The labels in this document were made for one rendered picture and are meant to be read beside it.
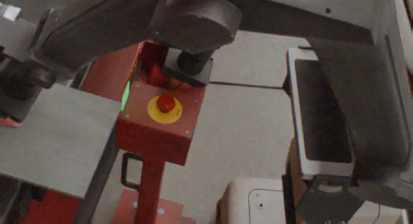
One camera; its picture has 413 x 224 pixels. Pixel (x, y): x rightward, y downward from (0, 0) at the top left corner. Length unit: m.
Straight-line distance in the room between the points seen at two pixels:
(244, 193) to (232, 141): 0.45
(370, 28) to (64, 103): 0.68
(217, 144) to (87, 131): 1.24
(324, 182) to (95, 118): 0.37
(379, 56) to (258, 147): 1.75
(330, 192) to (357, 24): 0.60
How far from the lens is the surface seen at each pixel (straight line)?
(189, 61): 1.21
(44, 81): 0.72
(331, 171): 0.92
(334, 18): 0.36
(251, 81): 2.33
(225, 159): 2.11
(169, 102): 1.21
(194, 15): 0.36
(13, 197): 1.03
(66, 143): 0.93
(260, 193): 1.75
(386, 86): 0.47
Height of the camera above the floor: 1.79
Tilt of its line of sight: 54 degrees down
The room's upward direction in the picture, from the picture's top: 11 degrees clockwise
